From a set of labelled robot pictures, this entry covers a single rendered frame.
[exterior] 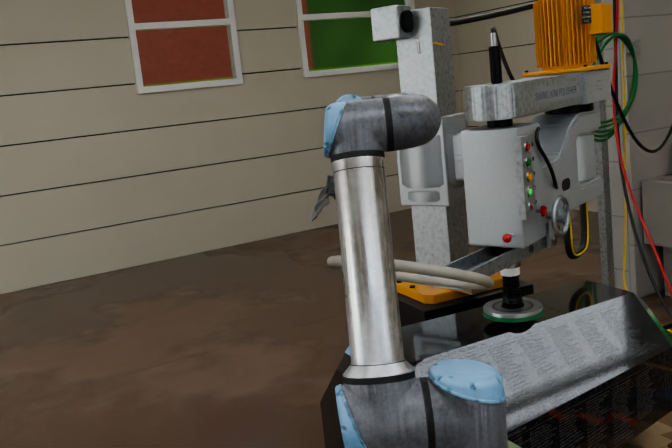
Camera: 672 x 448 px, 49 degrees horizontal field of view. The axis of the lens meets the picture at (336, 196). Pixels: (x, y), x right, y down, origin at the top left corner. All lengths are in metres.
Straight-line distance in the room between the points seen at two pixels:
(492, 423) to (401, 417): 0.18
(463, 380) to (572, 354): 1.32
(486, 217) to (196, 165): 6.24
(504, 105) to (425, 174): 0.92
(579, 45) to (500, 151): 0.78
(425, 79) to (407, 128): 1.88
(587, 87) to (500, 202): 0.74
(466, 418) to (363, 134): 0.60
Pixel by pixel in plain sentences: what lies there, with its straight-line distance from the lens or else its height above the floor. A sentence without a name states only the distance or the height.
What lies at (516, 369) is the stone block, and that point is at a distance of 2.65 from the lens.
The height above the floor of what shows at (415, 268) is 1.26.
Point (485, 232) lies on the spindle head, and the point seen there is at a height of 1.18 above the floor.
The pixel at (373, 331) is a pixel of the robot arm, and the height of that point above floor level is 1.25.
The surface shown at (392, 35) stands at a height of 1.94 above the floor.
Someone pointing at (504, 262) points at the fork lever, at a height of 1.09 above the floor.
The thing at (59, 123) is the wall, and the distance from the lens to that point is 8.25.
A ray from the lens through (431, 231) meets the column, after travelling 3.51.
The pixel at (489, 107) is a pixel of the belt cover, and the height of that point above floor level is 1.62.
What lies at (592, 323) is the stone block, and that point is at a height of 0.78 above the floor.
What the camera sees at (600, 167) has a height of 1.02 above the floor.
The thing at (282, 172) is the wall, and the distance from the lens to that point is 9.02.
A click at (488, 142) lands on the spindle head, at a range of 2.60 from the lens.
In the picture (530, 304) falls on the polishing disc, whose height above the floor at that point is 0.88.
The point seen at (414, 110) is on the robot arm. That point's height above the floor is 1.68.
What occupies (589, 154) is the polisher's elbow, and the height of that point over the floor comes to 1.36.
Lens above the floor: 1.75
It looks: 9 degrees down
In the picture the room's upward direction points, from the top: 6 degrees counter-clockwise
